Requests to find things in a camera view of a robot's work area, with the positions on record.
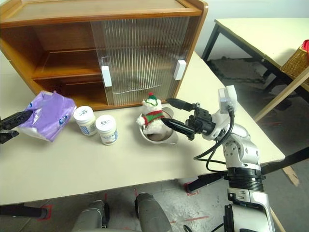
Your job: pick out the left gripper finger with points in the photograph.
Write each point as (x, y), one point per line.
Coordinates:
(17, 119)
(8, 135)

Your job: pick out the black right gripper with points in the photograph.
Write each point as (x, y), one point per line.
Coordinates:
(201, 120)

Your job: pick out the purple soft package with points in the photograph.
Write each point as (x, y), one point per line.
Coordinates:
(50, 113)

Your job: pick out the white bottle with blue label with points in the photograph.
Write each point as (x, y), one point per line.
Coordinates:
(84, 119)
(106, 130)

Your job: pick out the ribbed glass sliding door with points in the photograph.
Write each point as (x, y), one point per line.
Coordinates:
(116, 43)
(164, 48)

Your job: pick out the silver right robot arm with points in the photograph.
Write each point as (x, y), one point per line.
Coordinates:
(243, 149)

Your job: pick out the white plush bear toy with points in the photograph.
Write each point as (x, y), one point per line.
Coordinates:
(153, 113)

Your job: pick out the wooden cabinet shelf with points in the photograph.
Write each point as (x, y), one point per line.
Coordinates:
(65, 72)

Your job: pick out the wooden cabinet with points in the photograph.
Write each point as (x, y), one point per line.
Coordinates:
(72, 10)

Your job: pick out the metal bowl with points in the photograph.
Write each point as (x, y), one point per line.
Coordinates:
(169, 139)

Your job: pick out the black table leg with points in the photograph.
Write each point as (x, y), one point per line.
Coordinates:
(287, 159)
(205, 181)
(21, 210)

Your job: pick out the grey robot right leg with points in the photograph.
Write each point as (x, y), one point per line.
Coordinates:
(152, 212)

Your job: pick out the grey robot leg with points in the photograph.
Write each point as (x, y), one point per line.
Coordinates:
(152, 212)
(91, 217)

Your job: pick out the light wooden beam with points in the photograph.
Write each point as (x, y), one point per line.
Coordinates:
(280, 97)

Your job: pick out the grey robot left leg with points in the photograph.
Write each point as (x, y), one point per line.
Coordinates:
(91, 217)

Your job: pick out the wicker basket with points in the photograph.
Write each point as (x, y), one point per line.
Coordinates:
(295, 64)

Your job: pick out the thin wooden stick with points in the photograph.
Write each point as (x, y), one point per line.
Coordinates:
(277, 221)

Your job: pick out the red item in basket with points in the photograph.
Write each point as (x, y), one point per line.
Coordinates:
(306, 46)

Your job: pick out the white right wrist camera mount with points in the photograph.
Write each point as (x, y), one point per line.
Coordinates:
(228, 96)

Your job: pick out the beige table with black frame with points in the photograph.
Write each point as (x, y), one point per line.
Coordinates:
(253, 31)

